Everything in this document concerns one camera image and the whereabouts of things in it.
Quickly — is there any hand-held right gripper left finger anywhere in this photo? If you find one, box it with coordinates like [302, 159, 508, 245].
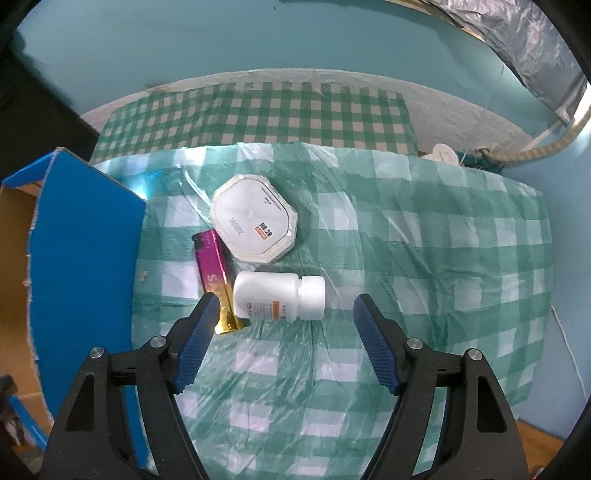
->
[39, 292, 222, 480]

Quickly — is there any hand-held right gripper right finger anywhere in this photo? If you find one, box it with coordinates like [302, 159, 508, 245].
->
[353, 292, 530, 480]

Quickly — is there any large white pill bottle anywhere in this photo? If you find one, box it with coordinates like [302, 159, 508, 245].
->
[232, 271, 327, 321]

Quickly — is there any blue-sided cardboard box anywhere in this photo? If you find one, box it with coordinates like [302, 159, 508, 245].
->
[0, 147, 157, 468]

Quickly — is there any green checkered plastic tablecloth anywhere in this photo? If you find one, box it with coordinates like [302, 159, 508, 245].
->
[90, 142, 554, 480]

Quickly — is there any magenta and gold box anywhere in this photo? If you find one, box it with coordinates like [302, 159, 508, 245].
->
[191, 229, 252, 337]

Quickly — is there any white octagonal container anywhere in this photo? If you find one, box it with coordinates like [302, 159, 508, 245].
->
[209, 174, 300, 265]

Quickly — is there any white round object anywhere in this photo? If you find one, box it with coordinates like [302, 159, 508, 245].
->
[422, 143, 463, 166]

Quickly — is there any teal bundle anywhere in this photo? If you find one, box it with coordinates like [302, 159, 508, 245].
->
[457, 148, 505, 174]

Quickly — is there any small-checked green cloth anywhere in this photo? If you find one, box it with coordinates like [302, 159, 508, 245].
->
[89, 81, 419, 165]

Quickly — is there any dark furniture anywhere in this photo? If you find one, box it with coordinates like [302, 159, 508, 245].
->
[0, 44, 103, 186]

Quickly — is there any silver plastic tarp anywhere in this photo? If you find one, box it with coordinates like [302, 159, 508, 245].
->
[424, 0, 590, 126]

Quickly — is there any patterned strap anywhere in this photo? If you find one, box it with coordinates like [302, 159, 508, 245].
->
[498, 99, 591, 168]

